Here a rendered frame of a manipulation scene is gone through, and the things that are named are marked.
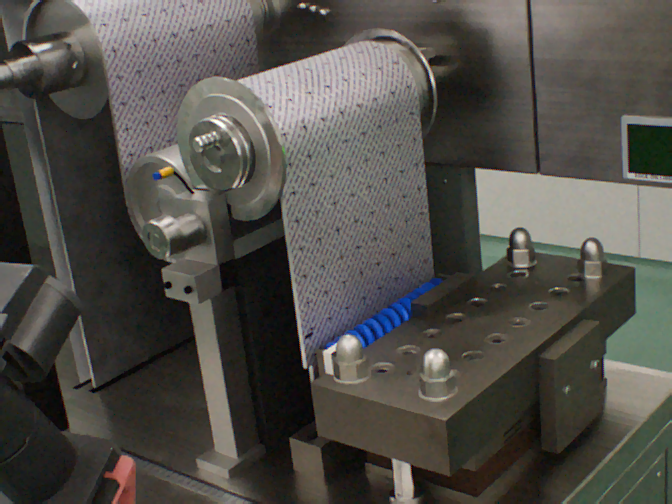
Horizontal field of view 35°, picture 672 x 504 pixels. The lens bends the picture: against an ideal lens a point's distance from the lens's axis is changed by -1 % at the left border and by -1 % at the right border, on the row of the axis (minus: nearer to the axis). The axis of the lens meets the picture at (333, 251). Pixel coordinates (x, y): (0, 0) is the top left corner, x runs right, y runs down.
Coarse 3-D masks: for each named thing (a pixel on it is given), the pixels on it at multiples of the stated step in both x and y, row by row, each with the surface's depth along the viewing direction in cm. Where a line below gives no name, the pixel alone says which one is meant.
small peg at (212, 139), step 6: (210, 132) 103; (216, 132) 103; (198, 138) 101; (204, 138) 102; (210, 138) 102; (216, 138) 103; (192, 144) 102; (198, 144) 101; (204, 144) 101; (210, 144) 102; (216, 144) 103; (198, 150) 102
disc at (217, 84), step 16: (208, 80) 104; (224, 80) 103; (192, 96) 107; (240, 96) 102; (256, 96) 101; (256, 112) 102; (272, 128) 101; (272, 144) 102; (272, 160) 103; (192, 176) 111; (272, 176) 103; (272, 192) 104; (240, 208) 108; (256, 208) 106; (272, 208) 105
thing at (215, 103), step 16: (416, 80) 120; (208, 96) 105; (224, 96) 104; (192, 112) 107; (208, 112) 106; (224, 112) 104; (240, 112) 103; (256, 128) 102; (256, 144) 103; (256, 160) 104; (256, 176) 104; (224, 192) 108; (240, 192) 107; (256, 192) 105
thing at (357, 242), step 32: (384, 160) 116; (416, 160) 120; (320, 192) 108; (352, 192) 112; (384, 192) 117; (416, 192) 121; (288, 224) 105; (320, 224) 109; (352, 224) 113; (384, 224) 117; (416, 224) 122; (320, 256) 110; (352, 256) 114; (384, 256) 118; (416, 256) 123; (320, 288) 110; (352, 288) 114; (384, 288) 119; (320, 320) 111; (352, 320) 115
